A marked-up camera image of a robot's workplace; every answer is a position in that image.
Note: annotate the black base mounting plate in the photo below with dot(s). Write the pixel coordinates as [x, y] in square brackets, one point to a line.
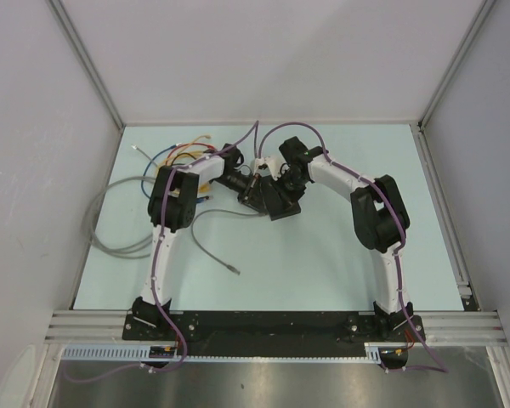
[347, 325]

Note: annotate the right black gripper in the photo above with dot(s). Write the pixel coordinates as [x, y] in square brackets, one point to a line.
[298, 194]

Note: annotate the black network switch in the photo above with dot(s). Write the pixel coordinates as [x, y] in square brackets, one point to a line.
[279, 203]

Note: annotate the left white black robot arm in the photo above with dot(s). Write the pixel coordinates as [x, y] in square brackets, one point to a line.
[172, 209]

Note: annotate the aluminium frame rail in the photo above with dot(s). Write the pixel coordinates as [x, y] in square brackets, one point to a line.
[443, 328]

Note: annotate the white slotted cable duct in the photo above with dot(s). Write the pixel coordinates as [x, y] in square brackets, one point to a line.
[365, 353]

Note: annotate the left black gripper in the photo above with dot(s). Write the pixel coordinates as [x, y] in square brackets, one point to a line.
[252, 195]

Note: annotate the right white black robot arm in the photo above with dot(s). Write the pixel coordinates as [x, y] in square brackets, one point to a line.
[379, 217]

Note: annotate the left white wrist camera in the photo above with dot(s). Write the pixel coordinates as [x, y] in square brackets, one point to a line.
[261, 165]

